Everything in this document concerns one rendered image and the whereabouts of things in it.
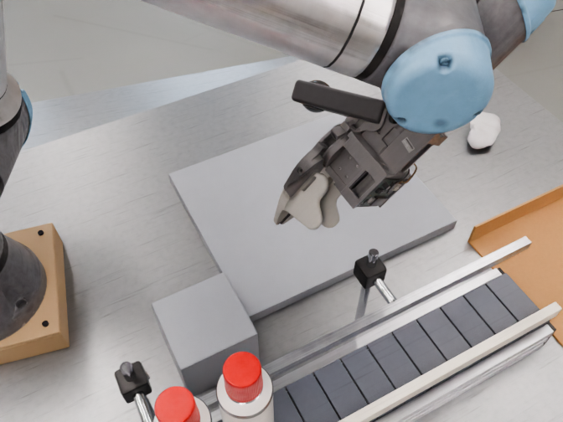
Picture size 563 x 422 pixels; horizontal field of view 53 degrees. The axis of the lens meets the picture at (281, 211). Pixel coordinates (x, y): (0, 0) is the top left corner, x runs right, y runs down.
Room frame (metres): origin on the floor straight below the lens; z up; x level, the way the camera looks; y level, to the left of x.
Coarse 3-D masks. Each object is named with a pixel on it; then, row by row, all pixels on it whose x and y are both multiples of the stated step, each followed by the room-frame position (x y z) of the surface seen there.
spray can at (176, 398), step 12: (168, 396) 0.17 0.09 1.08; (180, 396) 0.17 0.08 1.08; (192, 396) 0.17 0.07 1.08; (156, 408) 0.16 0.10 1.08; (168, 408) 0.16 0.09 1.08; (180, 408) 0.16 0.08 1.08; (192, 408) 0.16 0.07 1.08; (204, 408) 0.18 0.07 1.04; (156, 420) 0.17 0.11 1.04; (168, 420) 0.15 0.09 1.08; (180, 420) 0.15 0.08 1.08; (192, 420) 0.16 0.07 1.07; (204, 420) 0.17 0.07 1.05
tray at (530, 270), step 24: (552, 192) 0.58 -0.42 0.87; (504, 216) 0.53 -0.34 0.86; (528, 216) 0.56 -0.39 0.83; (552, 216) 0.56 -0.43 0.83; (480, 240) 0.51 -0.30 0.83; (504, 240) 0.51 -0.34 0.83; (552, 240) 0.51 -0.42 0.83; (504, 264) 0.47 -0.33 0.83; (528, 264) 0.47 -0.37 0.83; (552, 264) 0.47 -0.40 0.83; (528, 288) 0.43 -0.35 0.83; (552, 288) 0.43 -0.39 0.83
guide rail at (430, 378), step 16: (528, 320) 0.33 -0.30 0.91; (544, 320) 0.33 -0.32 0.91; (496, 336) 0.31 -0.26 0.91; (512, 336) 0.31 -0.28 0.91; (464, 352) 0.29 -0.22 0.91; (480, 352) 0.29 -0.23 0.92; (448, 368) 0.27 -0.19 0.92; (416, 384) 0.25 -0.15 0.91; (432, 384) 0.26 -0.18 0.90; (384, 400) 0.23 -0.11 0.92; (400, 400) 0.23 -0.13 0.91; (352, 416) 0.21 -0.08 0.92; (368, 416) 0.21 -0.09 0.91
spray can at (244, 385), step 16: (240, 352) 0.21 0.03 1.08; (224, 368) 0.20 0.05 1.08; (240, 368) 0.20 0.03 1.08; (256, 368) 0.20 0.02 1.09; (224, 384) 0.20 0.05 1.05; (240, 384) 0.18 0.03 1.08; (256, 384) 0.19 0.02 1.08; (272, 384) 0.20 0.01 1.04; (224, 400) 0.18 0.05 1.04; (240, 400) 0.18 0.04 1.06; (256, 400) 0.18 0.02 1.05; (272, 400) 0.19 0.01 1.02; (224, 416) 0.18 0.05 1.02; (240, 416) 0.17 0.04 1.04; (256, 416) 0.17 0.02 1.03; (272, 416) 0.19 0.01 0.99
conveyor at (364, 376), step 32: (480, 288) 0.40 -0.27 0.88; (512, 288) 0.40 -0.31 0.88; (416, 320) 0.35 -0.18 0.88; (448, 320) 0.35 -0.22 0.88; (480, 320) 0.35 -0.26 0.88; (512, 320) 0.35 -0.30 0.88; (352, 352) 0.31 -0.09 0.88; (384, 352) 0.31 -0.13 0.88; (416, 352) 0.31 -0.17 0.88; (448, 352) 0.31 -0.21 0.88; (320, 384) 0.27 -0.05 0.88; (352, 384) 0.26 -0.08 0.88; (384, 384) 0.26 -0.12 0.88; (288, 416) 0.23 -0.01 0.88; (320, 416) 0.23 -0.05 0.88
